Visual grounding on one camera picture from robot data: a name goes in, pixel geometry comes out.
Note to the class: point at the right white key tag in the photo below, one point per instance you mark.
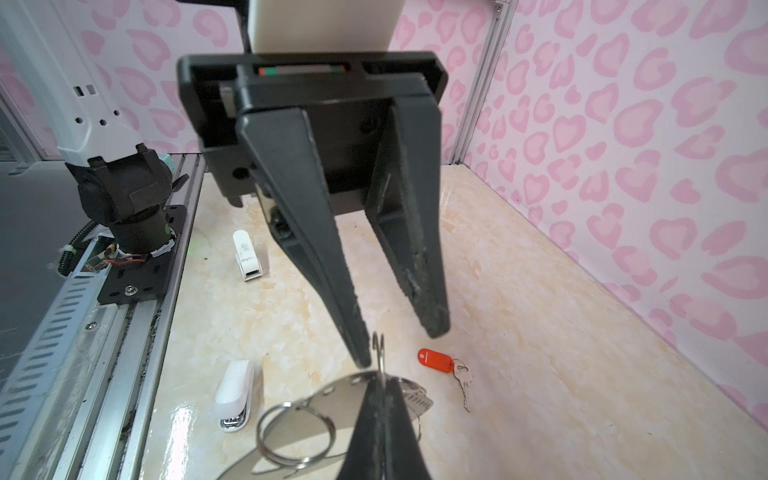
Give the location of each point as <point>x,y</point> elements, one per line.
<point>233,399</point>

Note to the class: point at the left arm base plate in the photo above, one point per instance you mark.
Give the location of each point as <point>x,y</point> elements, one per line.
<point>144,264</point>

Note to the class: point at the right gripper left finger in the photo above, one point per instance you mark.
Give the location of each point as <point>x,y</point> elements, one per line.
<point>365,455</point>

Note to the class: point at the white key tag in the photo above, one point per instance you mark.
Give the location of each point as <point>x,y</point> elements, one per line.
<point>233,399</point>
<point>247,259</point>

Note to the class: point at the left white key tag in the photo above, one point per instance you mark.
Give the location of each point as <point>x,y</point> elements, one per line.
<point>247,259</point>

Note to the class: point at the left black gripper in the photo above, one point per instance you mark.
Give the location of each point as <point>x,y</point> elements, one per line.
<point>327,112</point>

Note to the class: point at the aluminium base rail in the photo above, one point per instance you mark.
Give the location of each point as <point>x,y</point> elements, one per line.
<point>81,355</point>

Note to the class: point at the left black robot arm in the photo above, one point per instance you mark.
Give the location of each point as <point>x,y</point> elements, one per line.
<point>119,178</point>

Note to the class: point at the silver carabiner keyring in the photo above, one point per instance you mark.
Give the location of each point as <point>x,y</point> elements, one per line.
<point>296,438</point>

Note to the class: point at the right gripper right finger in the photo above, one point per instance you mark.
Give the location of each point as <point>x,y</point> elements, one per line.
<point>402,458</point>

